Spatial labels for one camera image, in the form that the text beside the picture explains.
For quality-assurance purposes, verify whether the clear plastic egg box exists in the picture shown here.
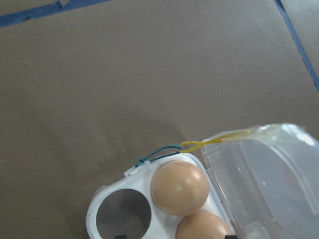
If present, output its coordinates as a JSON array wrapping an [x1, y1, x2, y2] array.
[[86, 123, 319, 239]]

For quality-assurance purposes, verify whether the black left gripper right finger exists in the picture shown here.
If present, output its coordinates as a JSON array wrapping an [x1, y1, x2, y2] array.
[[225, 235, 236, 239]]

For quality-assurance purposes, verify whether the brown egg far in box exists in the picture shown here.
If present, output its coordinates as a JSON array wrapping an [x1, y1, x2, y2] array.
[[151, 160, 209, 216]]

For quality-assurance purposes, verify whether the brown egg near in box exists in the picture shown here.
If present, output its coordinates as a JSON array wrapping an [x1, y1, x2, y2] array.
[[175, 210, 235, 239]]

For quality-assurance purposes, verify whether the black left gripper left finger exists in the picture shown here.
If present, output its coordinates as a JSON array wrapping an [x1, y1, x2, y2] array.
[[115, 235, 127, 239]]

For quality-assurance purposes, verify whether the brown egg in box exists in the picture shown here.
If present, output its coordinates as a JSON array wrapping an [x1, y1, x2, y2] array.
[[175, 210, 235, 239], [151, 160, 209, 216]]

